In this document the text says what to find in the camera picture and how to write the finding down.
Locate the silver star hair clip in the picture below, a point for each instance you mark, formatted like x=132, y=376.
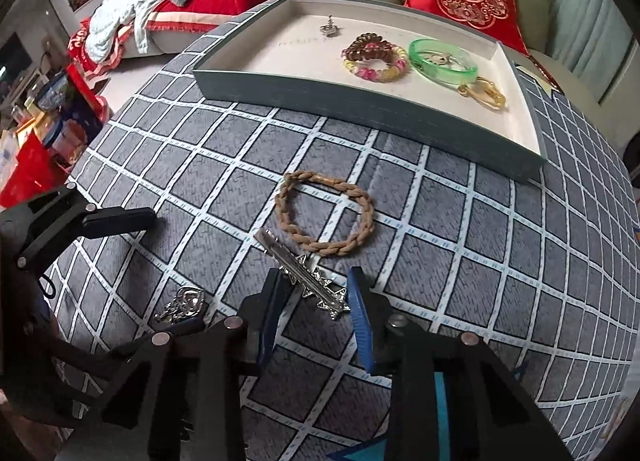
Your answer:
x=290, y=261

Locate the silver charm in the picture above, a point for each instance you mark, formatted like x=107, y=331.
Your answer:
x=182, y=301

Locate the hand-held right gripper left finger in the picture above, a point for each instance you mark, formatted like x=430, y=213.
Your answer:
x=270, y=311

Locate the white clothes pile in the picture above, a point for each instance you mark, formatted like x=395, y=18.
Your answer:
x=115, y=16

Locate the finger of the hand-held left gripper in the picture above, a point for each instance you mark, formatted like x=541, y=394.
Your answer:
x=120, y=221
x=182, y=326

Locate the pale blue curtain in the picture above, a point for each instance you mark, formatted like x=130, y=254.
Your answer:
x=590, y=1

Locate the blue box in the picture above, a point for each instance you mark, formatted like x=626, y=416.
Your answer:
x=70, y=121

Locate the cream sofa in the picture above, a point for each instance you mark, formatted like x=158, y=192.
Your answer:
x=170, y=48

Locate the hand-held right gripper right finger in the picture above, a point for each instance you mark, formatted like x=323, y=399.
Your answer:
x=360, y=321

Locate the grey jewelry tray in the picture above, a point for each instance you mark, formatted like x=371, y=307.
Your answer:
x=280, y=56

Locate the green translucent bangle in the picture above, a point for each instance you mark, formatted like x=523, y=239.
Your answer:
x=420, y=63

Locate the silver pendant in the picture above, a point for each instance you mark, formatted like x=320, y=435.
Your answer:
x=330, y=30

